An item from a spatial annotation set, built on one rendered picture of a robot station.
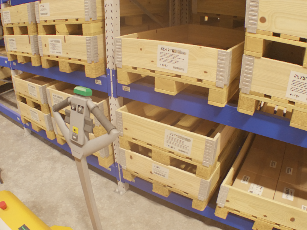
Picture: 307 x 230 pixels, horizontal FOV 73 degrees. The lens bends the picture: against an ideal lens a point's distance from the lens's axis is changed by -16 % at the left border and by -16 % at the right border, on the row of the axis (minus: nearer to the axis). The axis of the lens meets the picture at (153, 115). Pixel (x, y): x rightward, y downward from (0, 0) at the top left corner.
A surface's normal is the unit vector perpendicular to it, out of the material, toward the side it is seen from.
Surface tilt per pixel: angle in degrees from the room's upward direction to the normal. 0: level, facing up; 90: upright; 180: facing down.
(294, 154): 0
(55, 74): 90
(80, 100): 74
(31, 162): 0
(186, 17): 90
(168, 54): 90
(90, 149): 80
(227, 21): 90
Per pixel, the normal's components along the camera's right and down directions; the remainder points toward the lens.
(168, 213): 0.00, -0.89
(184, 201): -0.54, 0.38
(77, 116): -0.52, 0.12
